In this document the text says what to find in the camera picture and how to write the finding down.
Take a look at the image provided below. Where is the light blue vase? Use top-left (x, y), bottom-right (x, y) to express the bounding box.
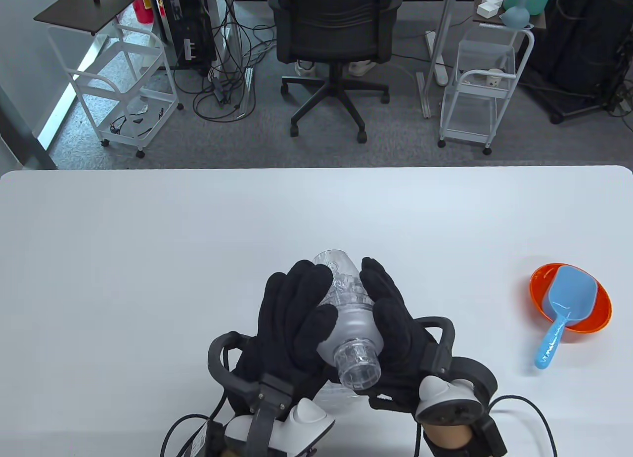
top-left (500, 0), bottom-right (531, 29)

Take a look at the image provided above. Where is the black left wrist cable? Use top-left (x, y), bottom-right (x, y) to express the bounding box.
top-left (162, 414), bottom-right (211, 457)

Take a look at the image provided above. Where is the dark brown board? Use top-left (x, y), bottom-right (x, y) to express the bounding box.
top-left (34, 0), bottom-right (150, 36)

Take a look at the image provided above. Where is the grey pillar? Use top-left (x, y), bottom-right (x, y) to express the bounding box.
top-left (0, 87), bottom-right (58, 171)

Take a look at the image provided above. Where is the white desk leg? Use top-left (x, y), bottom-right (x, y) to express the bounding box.
top-left (416, 0), bottom-right (471, 119)

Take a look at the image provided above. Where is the clear plastic shaker lid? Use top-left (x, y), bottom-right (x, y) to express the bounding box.
top-left (316, 301), bottom-right (384, 391)

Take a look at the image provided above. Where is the clear plastic shaker cup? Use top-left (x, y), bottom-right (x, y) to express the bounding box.
top-left (313, 249), bottom-right (375, 309)

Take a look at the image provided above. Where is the black wrist sensor box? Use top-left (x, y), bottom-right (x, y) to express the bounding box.
top-left (425, 415), bottom-right (509, 457)
top-left (190, 420), bottom-right (228, 457)

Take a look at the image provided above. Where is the black office chair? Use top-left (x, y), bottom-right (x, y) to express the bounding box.
top-left (269, 0), bottom-right (404, 143)

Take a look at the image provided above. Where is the bundle of black cables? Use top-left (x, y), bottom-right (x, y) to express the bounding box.
top-left (173, 0), bottom-right (280, 124)

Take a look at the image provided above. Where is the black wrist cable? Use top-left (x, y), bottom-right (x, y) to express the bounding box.
top-left (162, 414), bottom-right (211, 457)
top-left (487, 396), bottom-right (558, 457)

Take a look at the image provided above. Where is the white black controller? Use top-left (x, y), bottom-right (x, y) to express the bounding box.
top-left (414, 317), bottom-right (499, 425)
top-left (208, 331), bottom-right (337, 457)

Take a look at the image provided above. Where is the brown side table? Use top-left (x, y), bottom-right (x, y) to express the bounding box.
top-left (472, 0), bottom-right (547, 31)

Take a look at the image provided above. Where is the orange plastic bowl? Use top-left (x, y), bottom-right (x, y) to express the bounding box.
top-left (529, 263), bottom-right (613, 333)

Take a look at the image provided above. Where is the person's right forearm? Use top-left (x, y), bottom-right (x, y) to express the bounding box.
top-left (424, 422), bottom-right (473, 449)

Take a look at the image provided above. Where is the person's left hand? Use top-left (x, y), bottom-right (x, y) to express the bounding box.
top-left (228, 259), bottom-right (339, 422)

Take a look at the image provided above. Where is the black right wrist sensor box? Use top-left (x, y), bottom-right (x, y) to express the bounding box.
top-left (425, 415), bottom-right (509, 457)

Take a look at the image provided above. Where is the white power strip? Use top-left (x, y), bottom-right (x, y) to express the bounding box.
top-left (424, 29), bottom-right (449, 87)

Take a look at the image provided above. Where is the black covered equipment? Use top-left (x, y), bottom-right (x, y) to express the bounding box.
top-left (519, 0), bottom-right (633, 125)

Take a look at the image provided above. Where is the blue plastic scoop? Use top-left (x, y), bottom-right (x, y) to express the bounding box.
top-left (534, 265), bottom-right (599, 369)

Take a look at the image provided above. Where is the person's right hand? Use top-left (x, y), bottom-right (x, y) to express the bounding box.
top-left (360, 257), bottom-right (446, 412)

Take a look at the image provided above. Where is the small batch of ice cubes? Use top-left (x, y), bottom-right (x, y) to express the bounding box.
top-left (331, 267), bottom-right (369, 302)

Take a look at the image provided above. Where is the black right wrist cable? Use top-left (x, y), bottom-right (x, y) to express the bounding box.
top-left (487, 396), bottom-right (558, 457)

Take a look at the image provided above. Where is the black left wrist sensor box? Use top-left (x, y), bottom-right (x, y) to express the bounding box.
top-left (190, 420), bottom-right (228, 457)

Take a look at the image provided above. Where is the black computer tower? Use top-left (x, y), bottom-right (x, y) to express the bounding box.
top-left (159, 0), bottom-right (218, 77)

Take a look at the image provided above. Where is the white wire cart with mug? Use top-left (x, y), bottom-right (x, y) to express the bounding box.
top-left (438, 23), bottom-right (536, 155)

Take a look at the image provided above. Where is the silver rail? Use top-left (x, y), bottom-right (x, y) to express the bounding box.
top-left (235, 65), bottom-right (256, 120)

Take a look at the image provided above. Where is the clear container with blue latches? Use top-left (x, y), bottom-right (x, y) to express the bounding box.
top-left (312, 375), bottom-right (372, 419)

